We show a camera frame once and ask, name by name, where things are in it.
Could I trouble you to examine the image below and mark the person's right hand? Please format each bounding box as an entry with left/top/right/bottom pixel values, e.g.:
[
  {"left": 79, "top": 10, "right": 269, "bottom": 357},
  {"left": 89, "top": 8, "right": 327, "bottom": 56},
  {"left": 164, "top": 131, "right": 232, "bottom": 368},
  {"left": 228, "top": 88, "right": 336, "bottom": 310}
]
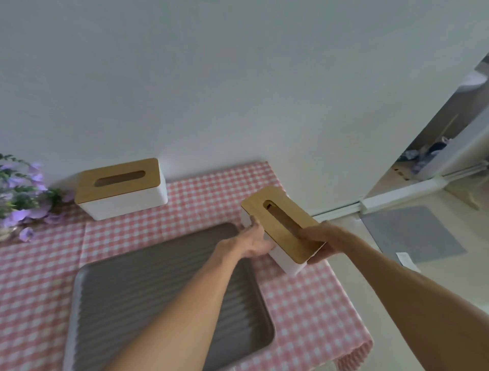
[{"left": 299, "top": 220, "right": 349, "bottom": 265}]

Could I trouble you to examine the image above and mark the person's left hand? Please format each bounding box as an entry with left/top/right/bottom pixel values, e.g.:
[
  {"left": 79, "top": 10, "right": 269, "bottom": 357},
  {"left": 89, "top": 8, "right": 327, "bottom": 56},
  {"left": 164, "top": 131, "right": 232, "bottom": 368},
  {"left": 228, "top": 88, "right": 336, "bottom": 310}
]
[{"left": 215, "top": 216, "right": 276, "bottom": 263}]

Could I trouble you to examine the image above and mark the white tissue box wooden lid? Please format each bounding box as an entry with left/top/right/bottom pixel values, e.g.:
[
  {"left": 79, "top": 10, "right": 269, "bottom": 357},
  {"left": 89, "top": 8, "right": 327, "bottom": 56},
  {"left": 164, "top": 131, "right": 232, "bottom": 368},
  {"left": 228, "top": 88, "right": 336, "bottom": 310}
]
[
  {"left": 240, "top": 186, "right": 328, "bottom": 278},
  {"left": 74, "top": 158, "right": 168, "bottom": 221}
]

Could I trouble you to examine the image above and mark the person's left forearm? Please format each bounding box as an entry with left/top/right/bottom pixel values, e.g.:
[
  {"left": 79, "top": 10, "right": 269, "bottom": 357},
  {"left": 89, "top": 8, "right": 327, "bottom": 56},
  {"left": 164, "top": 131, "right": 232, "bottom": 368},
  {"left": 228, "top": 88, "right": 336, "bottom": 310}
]
[{"left": 103, "top": 245, "right": 245, "bottom": 371}]

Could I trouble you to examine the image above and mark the person's right forearm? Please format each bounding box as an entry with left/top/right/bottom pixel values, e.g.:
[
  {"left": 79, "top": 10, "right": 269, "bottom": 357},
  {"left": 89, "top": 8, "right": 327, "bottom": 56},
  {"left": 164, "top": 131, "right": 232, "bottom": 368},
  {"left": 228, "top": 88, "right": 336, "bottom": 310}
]
[{"left": 340, "top": 233, "right": 489, "bottom": 371}]

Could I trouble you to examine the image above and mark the pink checked tablecloth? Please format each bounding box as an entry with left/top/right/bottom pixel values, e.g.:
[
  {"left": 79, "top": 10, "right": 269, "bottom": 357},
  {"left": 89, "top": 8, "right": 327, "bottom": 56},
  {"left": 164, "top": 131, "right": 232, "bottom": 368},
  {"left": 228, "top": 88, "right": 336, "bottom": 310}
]
[{"left": 0, "top": 161, "right": 374, "bottom": 371}]

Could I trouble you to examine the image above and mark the white paper scrap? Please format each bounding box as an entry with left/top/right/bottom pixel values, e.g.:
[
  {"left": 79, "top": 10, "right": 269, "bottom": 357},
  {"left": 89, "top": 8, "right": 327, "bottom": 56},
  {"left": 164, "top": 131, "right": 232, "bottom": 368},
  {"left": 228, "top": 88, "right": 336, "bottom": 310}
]
[{"left": 396, "top": 252, "right": 421, "bottom": 273}]

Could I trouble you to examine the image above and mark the grey floor mat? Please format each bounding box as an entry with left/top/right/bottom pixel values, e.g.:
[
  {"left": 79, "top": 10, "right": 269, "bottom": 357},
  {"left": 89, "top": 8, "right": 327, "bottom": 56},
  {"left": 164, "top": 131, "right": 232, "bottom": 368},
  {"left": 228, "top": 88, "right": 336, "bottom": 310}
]
[{"left": 360, "top": 206, "right": 468, "bottom": 264}]

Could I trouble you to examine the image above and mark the grey ribbed tray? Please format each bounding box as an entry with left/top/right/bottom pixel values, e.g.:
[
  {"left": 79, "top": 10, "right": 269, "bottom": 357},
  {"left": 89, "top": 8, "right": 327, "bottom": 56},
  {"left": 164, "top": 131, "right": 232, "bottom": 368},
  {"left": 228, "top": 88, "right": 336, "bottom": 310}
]
[{"left": 62, "top": 222, "right": 276, "bottom": 371}]

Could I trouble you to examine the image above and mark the purple flower bouquet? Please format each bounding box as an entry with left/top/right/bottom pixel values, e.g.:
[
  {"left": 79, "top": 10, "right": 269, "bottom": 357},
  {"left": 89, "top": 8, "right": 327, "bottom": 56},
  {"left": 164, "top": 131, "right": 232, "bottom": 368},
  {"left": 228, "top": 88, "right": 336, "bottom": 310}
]
[{"left": 0, "top": 154, "right": 75, "bottom": 243}]

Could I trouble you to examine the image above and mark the white sliding door frame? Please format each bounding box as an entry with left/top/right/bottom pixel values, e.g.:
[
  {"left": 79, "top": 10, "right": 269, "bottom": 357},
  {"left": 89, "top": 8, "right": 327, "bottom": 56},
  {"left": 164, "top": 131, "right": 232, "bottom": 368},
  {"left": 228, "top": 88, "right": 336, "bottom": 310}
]
[{"left": 310, "top": 161, "right": 489, "bottom": 219}]

